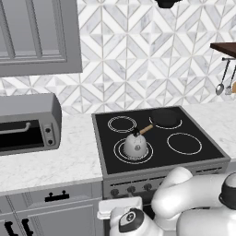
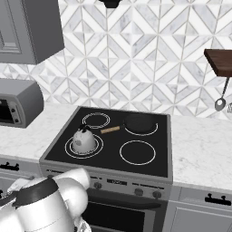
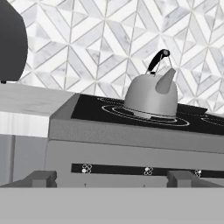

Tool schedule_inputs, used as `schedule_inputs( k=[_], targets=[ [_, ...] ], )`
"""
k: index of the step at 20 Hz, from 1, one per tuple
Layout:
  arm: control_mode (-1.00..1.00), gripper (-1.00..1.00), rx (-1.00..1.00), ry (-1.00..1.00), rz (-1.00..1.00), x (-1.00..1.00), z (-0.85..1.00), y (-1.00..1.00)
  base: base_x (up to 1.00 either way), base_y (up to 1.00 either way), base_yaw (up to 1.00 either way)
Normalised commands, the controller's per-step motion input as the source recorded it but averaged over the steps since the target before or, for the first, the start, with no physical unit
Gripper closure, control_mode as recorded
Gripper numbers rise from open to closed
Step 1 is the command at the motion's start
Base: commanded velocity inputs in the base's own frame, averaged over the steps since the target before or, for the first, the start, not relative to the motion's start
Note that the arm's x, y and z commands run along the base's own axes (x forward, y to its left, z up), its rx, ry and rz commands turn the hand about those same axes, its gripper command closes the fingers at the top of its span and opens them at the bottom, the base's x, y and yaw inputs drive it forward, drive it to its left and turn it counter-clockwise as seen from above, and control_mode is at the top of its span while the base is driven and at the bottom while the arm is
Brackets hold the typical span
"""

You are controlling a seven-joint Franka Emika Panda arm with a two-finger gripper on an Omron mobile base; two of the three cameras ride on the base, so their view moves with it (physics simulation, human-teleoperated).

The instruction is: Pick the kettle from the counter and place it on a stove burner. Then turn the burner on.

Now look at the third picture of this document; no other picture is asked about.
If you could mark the grey cupboard front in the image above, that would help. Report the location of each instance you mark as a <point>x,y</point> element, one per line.
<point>24,157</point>

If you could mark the grey stove with black hob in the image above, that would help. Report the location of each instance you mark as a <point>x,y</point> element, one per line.
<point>128,140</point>

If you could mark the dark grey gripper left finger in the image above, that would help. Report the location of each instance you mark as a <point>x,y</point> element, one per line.
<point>40,178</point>

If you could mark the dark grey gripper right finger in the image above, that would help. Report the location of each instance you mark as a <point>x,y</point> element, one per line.
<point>182,178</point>

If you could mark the dark grey rounded appliance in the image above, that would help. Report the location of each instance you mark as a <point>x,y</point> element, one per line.
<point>11,43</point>

